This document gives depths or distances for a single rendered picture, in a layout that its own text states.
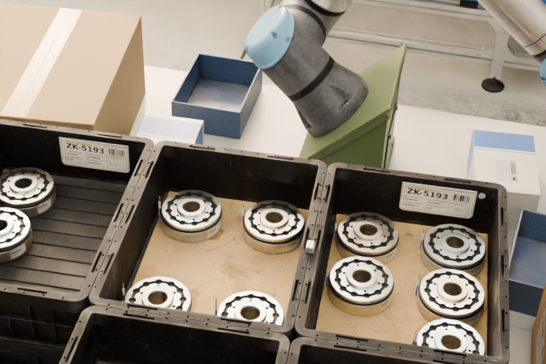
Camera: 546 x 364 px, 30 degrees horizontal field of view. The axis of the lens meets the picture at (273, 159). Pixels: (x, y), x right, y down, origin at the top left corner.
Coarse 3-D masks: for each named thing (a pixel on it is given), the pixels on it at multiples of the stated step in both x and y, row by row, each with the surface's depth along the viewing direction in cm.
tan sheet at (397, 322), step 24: (336, 216) 177; (408, 240) 173; (384, 264) 168; (408, 264) 168; (408, 288) 164; (336, 312) 159; (384, 312) 159; (408, 312) 160; (360, 336) 155; (384, 336) 155; (408, 336) 156
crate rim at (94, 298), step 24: (168, 144) 175; (192, 144) 176; (144, 192) 166; (312, 216) 162; (120, 240) 156; (96, 288) 148; (144, 312) 144; (168, 312) 144; (192, 312) 145; (288, 312) 145; (288, 336) 143
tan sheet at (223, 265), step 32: (160, 224) 174; (224, 224) 174; (160, 256) 168; (192, 256) 168; (224, 256) 168; (256, 256) 169; (288, 256) 169; (192, 288) 162; (224, 288) 162; (256, 288) 163; (288, 288) 163
